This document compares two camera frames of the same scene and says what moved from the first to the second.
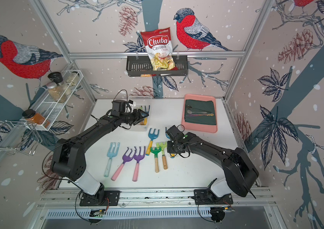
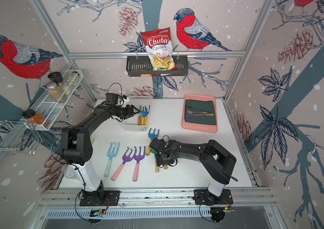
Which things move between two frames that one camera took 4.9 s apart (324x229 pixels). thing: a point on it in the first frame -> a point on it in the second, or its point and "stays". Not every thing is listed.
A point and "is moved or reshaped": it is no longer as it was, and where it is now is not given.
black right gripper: (168, 150) -> (159, 164)
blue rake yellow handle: (172, 155) is moved or reshaped
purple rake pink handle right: (137, 158) stays
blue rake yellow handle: (145, 119) stays
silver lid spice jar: (56, 92) stays
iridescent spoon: (210, 114) stays
